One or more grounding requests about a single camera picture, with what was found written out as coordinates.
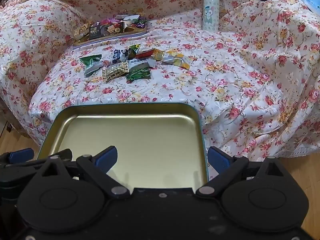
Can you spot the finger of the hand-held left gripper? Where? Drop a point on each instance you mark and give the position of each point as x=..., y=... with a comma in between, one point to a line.
x=21, y=155
x=58, y=154

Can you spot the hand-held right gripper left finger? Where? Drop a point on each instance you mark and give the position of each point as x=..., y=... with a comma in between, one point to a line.
x=107, y=158

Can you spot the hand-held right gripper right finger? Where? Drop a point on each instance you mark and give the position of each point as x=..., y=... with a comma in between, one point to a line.
x=219, y=158

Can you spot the gold tin tray teal rim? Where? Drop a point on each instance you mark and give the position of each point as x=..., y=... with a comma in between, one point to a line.
x=137, y=135

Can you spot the cream patterned snack packet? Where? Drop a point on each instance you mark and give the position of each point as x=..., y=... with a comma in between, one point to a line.
x=115, y=72

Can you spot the shiny green clover candy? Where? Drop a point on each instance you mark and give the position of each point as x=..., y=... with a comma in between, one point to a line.
x=137, y=74

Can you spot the green candy with silver ends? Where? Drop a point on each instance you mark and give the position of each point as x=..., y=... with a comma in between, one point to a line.
x=91, y=61

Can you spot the white wafer bar packet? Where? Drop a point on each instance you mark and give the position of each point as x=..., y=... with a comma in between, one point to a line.
x=140, y=64

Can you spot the dark blue cow snack packet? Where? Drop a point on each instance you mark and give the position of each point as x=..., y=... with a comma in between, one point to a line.
x=119, y=55

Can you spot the yellow and white snack packet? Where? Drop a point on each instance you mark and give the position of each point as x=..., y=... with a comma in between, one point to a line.
x=175, y=60

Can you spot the red snack packet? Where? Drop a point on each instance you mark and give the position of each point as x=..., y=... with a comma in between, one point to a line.
x=145, y=54

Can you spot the green and yellow snack packet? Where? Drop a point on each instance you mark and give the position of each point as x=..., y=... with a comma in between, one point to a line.
x=135, y=48

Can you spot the pile of assorted wrapped snacks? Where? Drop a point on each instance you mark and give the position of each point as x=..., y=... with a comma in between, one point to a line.
x=105, y=28

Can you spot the white cat print water bottle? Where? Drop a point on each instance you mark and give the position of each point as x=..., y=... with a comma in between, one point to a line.
x=210, y=15

